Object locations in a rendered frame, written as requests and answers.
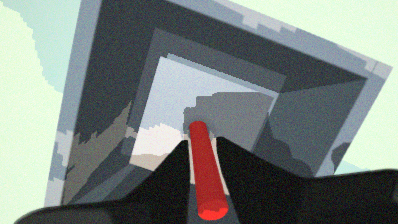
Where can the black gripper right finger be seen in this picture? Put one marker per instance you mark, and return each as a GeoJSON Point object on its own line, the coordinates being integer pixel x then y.
{"type": "Point", "coordinates": [263, 193]}

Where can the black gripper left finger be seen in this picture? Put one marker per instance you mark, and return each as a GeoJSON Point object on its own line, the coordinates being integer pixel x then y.
{"type": "Point", "coordinates": [162, 198]}

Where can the red peg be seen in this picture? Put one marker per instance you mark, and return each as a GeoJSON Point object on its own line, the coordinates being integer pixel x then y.
{"type": "Point", "coordinates": [211, 200]}

